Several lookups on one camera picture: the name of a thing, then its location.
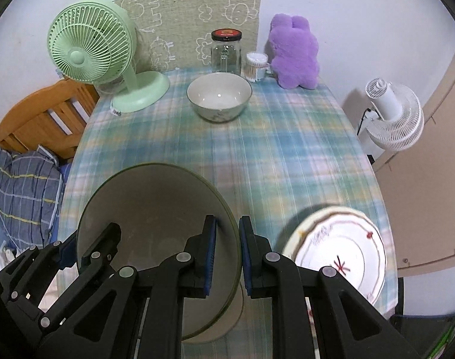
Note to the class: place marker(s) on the white cloth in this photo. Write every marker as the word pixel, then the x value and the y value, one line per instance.
pixel 1 256

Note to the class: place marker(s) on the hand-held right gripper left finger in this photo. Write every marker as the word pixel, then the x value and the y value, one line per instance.
pixel 211 258

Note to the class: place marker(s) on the green desk fan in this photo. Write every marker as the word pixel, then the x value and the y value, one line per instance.
pixel 85 52

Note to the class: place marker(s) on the beige board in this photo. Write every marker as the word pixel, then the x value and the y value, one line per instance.
pixel 429 194

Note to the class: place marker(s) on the medium grey floral bowl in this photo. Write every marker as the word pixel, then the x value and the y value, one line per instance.
pixel 156 209

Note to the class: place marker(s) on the cotton swab container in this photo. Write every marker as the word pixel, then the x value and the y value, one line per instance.
pixel 255 69

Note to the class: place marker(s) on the wooden chair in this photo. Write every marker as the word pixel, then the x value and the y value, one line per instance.
pixel 29 119

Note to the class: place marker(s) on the purple plush toy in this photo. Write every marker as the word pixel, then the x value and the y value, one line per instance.
pixel 295 56

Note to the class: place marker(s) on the blue plaid pillow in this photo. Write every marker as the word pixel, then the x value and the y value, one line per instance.
pixel 25 194

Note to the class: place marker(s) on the large yellow floral plate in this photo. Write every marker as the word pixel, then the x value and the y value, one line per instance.
pixel 290 237

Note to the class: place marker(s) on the green printed wall cloth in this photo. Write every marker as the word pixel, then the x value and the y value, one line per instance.
pixel 182 15

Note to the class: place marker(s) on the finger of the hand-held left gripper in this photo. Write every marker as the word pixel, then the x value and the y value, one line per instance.
pixel 66 254
pixel 100 246

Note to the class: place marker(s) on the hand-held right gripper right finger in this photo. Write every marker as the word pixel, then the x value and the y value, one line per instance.
pixel 244 258

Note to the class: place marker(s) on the dark container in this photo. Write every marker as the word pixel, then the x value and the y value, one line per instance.
pixel 429 340

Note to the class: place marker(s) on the large grey floral bowl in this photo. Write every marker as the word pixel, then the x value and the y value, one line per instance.
pixel 220 93

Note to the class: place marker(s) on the white desk fan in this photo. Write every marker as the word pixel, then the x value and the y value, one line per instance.
pixel 388 101

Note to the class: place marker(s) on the red-rimmed white plate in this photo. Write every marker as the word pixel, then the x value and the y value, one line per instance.
pixel 351 246

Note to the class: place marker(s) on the glass jar with dark lid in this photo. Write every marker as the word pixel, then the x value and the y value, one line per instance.
pixel 226 56

